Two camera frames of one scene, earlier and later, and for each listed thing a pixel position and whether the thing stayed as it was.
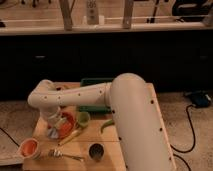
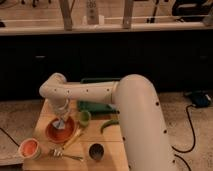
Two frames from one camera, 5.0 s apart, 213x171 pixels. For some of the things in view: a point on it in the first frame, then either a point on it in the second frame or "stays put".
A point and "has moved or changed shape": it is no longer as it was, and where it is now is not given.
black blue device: (200, 99) stays put
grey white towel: (52, 133) has moved or changed shape
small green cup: (83, 118) stays put
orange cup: (29, 148) stays put
